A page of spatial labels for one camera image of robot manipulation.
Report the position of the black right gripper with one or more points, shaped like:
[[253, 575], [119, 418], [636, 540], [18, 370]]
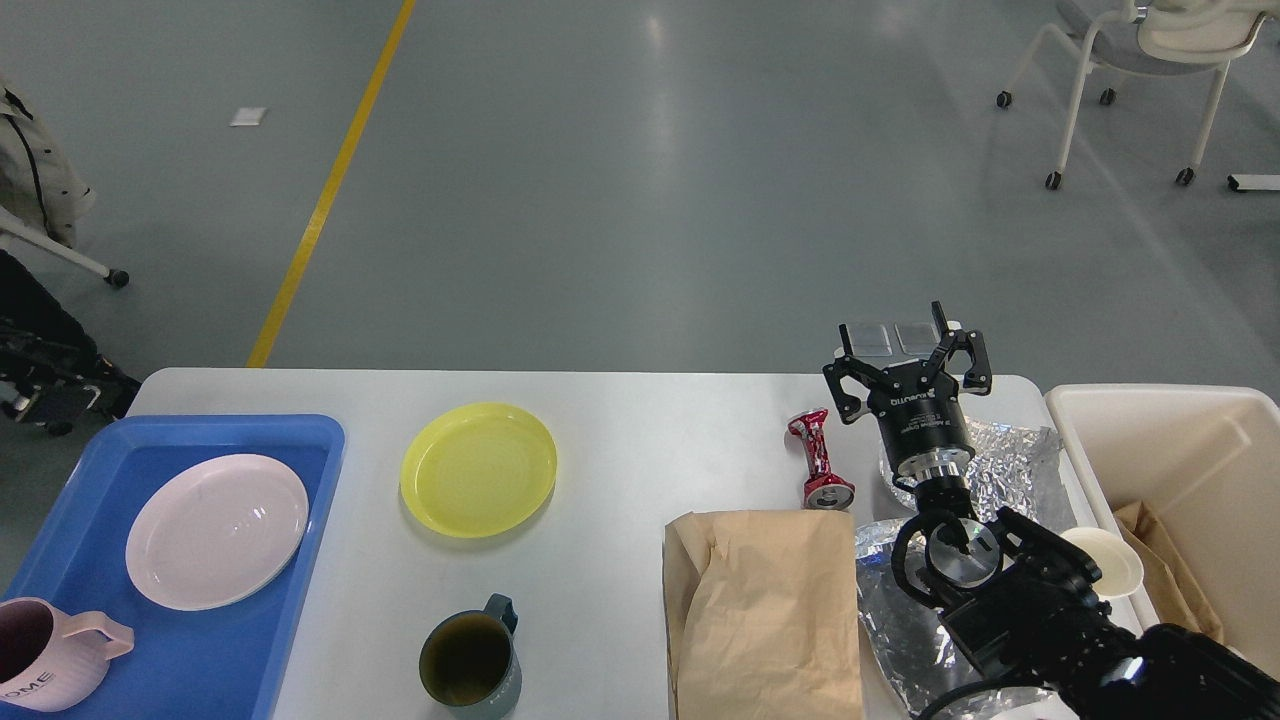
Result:
[[922, 426]]

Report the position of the yellow plate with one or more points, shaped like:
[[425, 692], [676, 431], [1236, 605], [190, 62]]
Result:
[[478, 470]]

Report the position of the teal mug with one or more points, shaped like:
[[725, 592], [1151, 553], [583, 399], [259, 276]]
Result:
[[469, 664]]

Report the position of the pink mug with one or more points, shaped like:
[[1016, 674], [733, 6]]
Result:
[[51, 660]]

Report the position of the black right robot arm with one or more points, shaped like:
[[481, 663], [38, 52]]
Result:
[[1016, 599]]

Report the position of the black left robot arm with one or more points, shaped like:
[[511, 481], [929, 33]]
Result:
[[40, 386]]

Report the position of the crumpled aluminium foil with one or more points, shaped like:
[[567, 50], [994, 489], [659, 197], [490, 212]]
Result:
[[1016, 467]]

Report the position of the crushed red can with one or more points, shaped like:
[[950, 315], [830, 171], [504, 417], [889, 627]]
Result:
[[823, 489]]

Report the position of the white paper cup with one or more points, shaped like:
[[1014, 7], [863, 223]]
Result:
[[1122, 572]]

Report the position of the brown paper bag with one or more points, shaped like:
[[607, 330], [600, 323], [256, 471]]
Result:
[[762, 615]]

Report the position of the cream plastic bin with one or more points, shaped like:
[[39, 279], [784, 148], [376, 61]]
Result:
[[1205, 461]]

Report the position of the brown paper in bin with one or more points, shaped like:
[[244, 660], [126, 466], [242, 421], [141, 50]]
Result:
[[1171, 585]]

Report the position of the white bar on floor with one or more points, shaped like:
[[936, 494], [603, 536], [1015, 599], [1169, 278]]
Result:
[[1254, 182]]

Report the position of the white office chair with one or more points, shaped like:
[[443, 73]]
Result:
[[1146, 39]]

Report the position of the blue plastic tray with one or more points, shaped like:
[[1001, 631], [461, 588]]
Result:
[[223, 663]]

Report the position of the person in beige coat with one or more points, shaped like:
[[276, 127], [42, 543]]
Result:
[[42, 189]]

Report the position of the white chair leg with caster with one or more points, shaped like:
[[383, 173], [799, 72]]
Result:
[[14, 227]]

